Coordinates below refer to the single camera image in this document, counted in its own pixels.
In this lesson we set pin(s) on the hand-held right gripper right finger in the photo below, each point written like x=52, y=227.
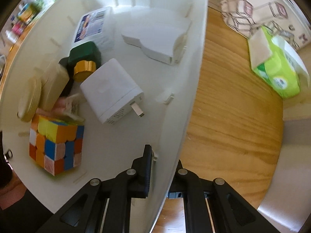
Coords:
x=179, y=182

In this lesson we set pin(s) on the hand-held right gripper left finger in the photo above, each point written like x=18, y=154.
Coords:
x=146, y=174

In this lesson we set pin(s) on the white plastic storage bin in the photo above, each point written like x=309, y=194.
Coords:
x=136, y=116

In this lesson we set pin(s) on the white charger plug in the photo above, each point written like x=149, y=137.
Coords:
x=109, y=92

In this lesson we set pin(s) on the multicoloured puzzle cube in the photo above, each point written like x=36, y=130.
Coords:
x=55, y=145

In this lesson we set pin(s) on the pink item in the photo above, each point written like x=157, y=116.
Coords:
x=65, y=106

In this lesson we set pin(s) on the beige rectangular box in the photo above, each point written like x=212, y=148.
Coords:
x=53, y=85

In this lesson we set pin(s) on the beige round tin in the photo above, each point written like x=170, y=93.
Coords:
x=29, y=100

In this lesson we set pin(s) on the pink cloth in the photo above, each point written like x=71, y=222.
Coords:
x=12, y=196

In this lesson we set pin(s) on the green tissue pack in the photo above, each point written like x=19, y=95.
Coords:
x=279, y=70

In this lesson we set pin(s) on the printed canvas bag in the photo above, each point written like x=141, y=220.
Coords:
x=262, y=7

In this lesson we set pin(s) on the blurred colourful packets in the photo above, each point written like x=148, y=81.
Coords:
x=28, y=13

